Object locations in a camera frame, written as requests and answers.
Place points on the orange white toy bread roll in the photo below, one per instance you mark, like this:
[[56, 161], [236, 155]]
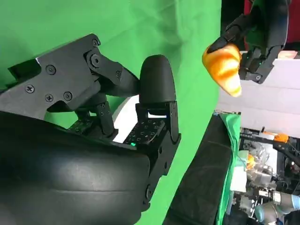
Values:
[[222, 68]]

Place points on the black backdrop curtain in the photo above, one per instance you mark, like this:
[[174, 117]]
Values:
[[206, 168]]

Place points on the black workshop machine frame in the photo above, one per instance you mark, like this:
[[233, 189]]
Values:
[[264, 139]]

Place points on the lilac plate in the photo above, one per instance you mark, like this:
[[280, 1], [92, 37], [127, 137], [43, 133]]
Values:
[[124, 112]]

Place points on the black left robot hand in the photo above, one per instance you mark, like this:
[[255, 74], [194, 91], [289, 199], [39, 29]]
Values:
[[272, 23]]

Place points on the green table cloth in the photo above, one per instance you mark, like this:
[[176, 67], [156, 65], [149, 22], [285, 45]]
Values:
[[140, 28]]

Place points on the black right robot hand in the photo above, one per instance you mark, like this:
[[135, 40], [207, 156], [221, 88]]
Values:
[[70, 168]]

